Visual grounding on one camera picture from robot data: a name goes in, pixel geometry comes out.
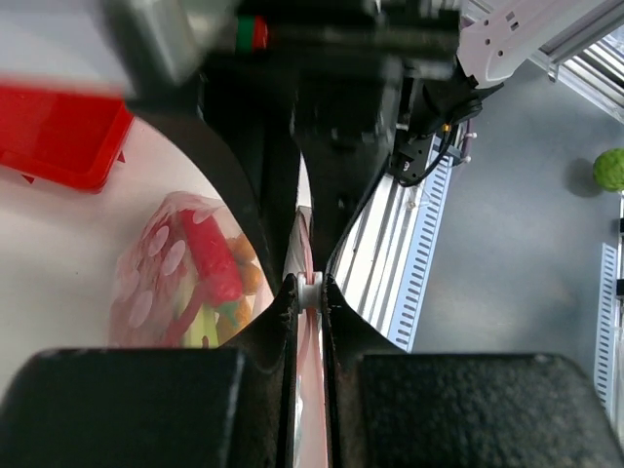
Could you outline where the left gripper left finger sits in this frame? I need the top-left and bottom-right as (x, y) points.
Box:
(1, 276), (298, 467)

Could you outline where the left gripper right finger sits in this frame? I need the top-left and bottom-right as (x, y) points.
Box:
(321, 279), (623, 467)

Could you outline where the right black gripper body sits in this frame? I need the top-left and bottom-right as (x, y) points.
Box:
(194, 1), (461, 80)

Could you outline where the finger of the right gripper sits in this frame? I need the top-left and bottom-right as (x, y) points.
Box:
(292, 62), (404, 273)
(129, 75), (299, 292)

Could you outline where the red lobster toy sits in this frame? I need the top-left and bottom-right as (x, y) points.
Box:
(163, 210), (241, 347)

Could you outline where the clear zip top bag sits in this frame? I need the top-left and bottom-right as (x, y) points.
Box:
(108, 191), (329, 467)

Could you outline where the yellow ginger toy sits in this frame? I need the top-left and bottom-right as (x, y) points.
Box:
(216, 234), (264, 344)

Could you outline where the green white celery toy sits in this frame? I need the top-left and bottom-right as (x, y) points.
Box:
(181, 281), (218, 348)

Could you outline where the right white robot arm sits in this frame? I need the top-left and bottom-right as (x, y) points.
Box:
(118, 1), (585, 291)

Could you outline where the red plastic tray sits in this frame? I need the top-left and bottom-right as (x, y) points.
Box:
(1, 84), (134, 192)

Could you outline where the green ball on floor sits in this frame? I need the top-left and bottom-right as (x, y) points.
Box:
(593, 148), (624, 192)

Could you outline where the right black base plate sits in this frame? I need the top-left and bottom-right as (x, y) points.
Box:
(388, 129), (440, 186)

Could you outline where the white slotted cable duct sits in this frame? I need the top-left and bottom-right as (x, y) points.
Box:
(370, 155), (452, 351)

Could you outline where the aluminium mounting rail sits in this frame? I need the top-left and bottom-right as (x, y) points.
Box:
(331, 0), (624, 293)

